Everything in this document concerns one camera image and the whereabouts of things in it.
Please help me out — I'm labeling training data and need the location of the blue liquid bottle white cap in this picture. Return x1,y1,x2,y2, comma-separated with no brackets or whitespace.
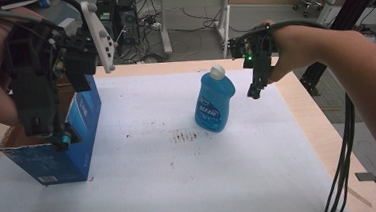
190,63,239,135

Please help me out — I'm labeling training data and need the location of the person's right hand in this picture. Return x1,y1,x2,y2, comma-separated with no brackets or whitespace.
257,15,330,85

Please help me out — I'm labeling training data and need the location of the white foam mat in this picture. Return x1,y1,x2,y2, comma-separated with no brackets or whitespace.
0,60,352,212

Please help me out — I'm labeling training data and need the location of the black cable bundle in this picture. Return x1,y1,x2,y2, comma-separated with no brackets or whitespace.
315,91,364,212

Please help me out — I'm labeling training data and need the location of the black computer tower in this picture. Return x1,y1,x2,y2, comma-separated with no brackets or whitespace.
114,0,142,47
94,0,121,44

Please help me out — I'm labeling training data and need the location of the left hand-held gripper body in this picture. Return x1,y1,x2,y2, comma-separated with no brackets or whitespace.
0,0,127,156

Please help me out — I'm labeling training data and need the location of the blue cardboard box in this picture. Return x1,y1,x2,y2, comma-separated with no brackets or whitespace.
0,73,108,189

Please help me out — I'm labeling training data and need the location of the grey metal bracket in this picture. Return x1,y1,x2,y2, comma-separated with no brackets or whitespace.
354,170,376,187

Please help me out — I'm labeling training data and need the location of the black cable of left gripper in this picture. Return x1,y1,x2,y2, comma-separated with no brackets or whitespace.
0,0,86,25

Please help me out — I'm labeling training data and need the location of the black cable over right hand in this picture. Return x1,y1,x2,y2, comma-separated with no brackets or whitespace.
233,17,330,46

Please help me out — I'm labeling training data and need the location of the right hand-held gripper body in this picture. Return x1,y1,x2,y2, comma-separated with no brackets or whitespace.
226,23,277,72

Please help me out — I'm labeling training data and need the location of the grey cable of left gripper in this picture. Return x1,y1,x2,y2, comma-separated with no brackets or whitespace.
0,4,56,35

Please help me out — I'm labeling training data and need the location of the white desk with metal legs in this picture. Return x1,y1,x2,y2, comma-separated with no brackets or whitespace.
156,0,269,64

